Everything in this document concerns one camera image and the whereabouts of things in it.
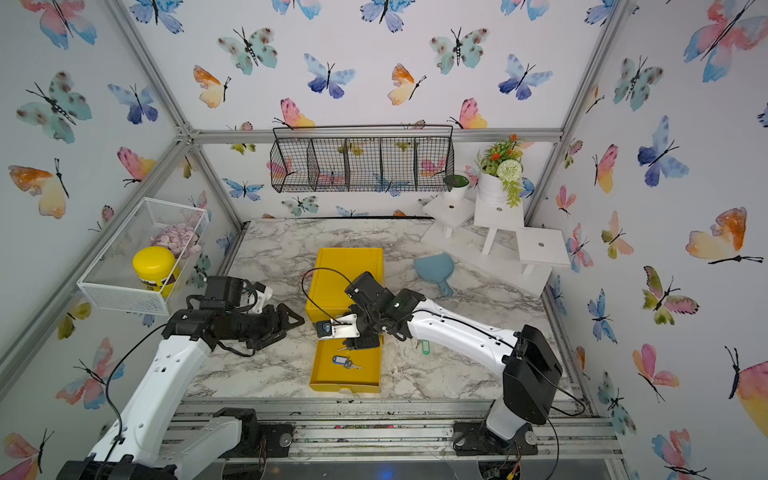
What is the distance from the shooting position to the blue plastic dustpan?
3.49 ft

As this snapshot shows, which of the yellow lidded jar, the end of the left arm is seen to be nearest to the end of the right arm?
the end of the left arm

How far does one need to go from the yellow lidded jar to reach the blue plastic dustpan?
0.72m
